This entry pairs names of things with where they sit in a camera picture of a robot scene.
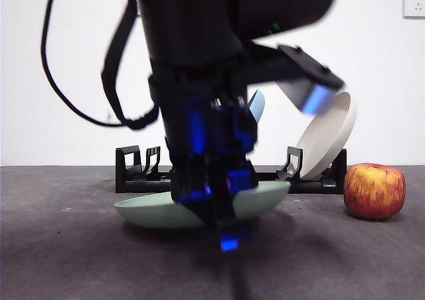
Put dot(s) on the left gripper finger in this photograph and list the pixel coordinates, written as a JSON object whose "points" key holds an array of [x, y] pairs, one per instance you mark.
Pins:
{"points": [[227, 210], [192, 187]]}

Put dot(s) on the pale green plate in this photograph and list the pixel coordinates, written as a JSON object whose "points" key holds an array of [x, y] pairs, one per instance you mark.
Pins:
{"points": [[146, 210]]}

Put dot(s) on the red yellow apple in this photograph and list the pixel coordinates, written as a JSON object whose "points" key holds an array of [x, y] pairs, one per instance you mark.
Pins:
{"points": [[375, 192]]}

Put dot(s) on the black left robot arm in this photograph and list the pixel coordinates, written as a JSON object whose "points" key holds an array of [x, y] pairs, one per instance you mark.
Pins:
{"points": [[199, 47]]}

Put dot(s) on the black plate rack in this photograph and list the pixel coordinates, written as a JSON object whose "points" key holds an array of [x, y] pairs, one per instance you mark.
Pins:
{"points": [[305, 187]]}

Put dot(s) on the blue plate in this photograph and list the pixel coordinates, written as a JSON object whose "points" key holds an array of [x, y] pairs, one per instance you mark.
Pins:
{"points": [[258, 109]]}

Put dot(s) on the cream white plate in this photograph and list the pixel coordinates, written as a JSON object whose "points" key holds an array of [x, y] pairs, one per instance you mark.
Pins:
{"points": [[325, 147]]}

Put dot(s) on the white wall socket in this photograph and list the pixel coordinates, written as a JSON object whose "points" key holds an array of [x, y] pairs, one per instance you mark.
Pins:
{"points": [[415, 3]]}

